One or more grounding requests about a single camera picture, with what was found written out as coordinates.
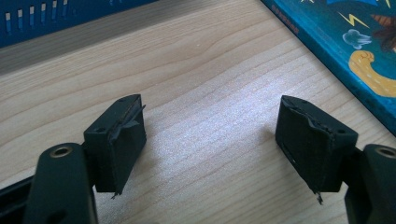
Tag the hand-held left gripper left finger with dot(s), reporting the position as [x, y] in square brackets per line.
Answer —
[121, 149]

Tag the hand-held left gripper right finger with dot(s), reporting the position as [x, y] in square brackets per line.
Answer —
[314, 146]

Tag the blue picture book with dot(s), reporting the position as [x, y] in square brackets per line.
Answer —
[358, 21]

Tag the blue file rack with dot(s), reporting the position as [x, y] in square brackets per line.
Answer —
[34, 29]

